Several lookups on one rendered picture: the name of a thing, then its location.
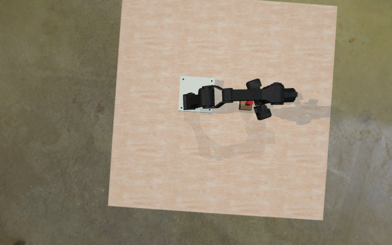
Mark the tan square block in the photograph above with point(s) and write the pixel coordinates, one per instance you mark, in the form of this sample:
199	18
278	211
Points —
242	106

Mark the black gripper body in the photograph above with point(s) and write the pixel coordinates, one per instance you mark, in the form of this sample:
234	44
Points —
263	111

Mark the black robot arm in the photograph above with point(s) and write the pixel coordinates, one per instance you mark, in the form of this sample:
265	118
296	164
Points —
275	93

